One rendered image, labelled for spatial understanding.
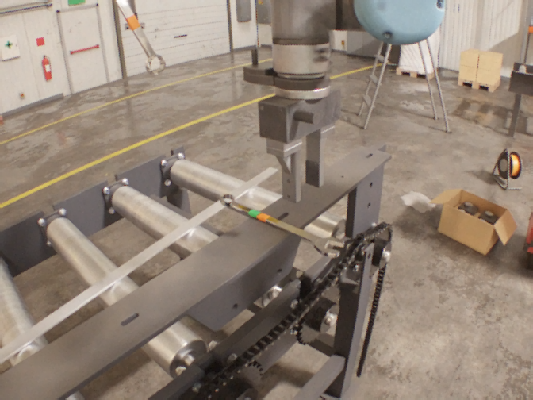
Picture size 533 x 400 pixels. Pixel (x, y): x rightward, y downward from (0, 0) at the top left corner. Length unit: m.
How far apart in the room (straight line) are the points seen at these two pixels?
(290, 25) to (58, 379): 0.52
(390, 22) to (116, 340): 0.46
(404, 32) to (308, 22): 0.17
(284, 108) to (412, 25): 0.20
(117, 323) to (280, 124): 0.34
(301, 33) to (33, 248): 1.26
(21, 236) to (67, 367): 1.00
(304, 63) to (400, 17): 0.18
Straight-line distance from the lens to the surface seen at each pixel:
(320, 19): 0.46
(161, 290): 0.54
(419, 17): 0.32
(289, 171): 0.51
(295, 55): 0.46
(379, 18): 0.31
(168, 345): 0.81
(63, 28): 9.85
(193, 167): 1.51
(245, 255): 0.58
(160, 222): 1.20
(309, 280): 0.89
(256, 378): 0.79
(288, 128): 0.46
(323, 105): 0.51
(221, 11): 12.59
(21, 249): 1.48
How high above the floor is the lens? 1.52
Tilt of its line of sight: 30 degrees down
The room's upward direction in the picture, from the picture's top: 3 degrees counter-clockwise
